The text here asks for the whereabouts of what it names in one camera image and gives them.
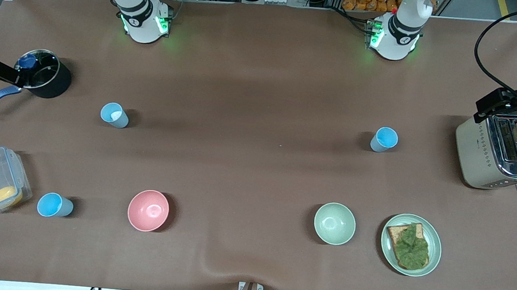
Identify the pale green bowl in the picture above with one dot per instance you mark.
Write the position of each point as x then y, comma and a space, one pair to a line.
334, 224

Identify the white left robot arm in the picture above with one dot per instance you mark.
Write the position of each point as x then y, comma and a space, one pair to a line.
396, 36

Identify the pale green plate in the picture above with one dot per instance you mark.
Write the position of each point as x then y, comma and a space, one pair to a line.
436, 244

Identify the green lettuce leaf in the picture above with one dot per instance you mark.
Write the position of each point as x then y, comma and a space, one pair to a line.
411, 249

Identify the round yellow food piece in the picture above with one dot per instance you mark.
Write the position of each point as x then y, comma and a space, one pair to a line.
5, 195

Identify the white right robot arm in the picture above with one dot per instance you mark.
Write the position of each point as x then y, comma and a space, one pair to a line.
135, 15

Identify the pink bowl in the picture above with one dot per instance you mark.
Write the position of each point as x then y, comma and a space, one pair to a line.
148, 210

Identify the beige and chrome toaster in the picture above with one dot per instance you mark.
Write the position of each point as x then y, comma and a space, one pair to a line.
474, 153

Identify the light blue plastic cup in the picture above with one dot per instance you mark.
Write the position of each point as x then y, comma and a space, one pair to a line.
386, 137
50, 204
111, 114

